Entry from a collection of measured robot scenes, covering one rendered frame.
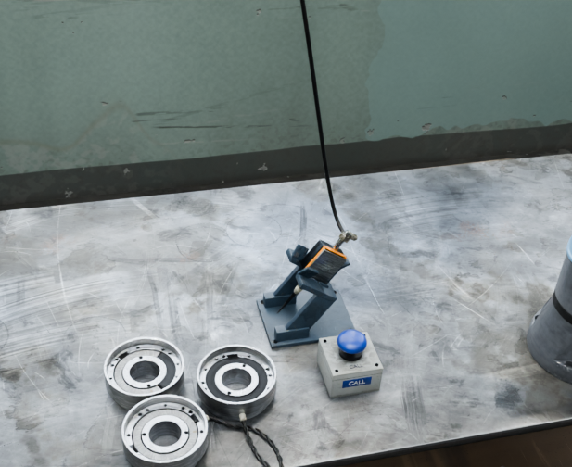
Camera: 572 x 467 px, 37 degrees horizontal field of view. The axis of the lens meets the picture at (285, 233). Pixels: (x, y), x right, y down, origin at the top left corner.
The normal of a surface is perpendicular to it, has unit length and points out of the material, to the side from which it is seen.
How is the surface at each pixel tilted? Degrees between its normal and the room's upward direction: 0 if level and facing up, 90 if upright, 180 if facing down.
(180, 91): 90
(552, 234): 0
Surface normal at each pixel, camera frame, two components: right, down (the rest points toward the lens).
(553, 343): -0.78, 0.06
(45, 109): 0.23, 0.61
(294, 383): 0.04, -0.78
